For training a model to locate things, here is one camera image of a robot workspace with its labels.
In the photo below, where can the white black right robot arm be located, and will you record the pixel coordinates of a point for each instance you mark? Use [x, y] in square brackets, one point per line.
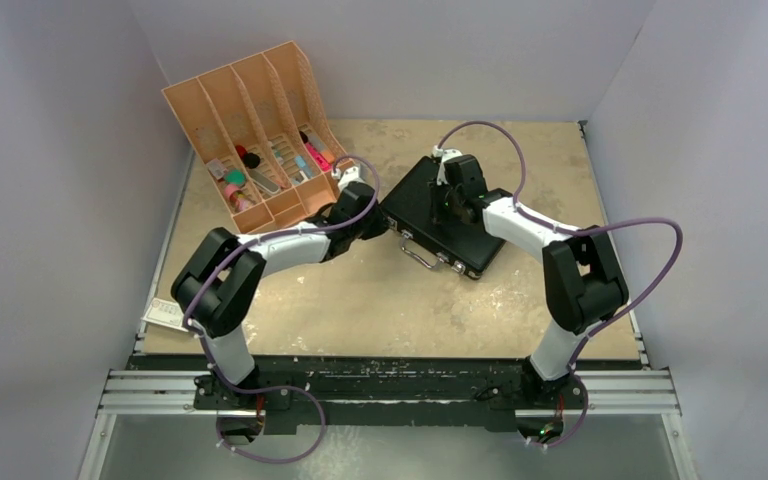
[583, 283]

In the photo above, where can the small white red box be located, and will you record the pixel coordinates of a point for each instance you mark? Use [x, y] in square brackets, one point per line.
[164, 313]

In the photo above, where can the green round tape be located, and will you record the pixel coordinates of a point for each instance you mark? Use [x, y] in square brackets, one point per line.
[235, 177]

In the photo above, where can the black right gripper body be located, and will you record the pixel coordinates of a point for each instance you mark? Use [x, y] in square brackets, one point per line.
[451, 201]

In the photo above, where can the black poker chip case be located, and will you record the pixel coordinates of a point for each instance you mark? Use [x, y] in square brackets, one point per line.
[431, 237]

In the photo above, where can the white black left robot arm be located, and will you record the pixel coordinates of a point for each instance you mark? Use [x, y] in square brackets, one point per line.
[217, 286]

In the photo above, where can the chrome case handle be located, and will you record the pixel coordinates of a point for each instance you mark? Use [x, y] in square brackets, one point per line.
[431, 262]

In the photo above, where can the black red round object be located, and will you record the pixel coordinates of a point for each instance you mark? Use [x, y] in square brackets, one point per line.
[249, 159]

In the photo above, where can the peach desk organizer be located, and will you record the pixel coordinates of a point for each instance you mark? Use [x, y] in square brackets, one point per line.
[260, 102]

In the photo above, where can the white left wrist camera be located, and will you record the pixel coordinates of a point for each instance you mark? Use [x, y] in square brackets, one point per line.
[344, 178]

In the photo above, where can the pink highlighter marker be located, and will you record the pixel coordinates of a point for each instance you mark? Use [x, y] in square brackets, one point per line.
[317, 150]

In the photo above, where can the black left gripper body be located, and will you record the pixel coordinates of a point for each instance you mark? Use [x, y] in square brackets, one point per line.
[369, 228]

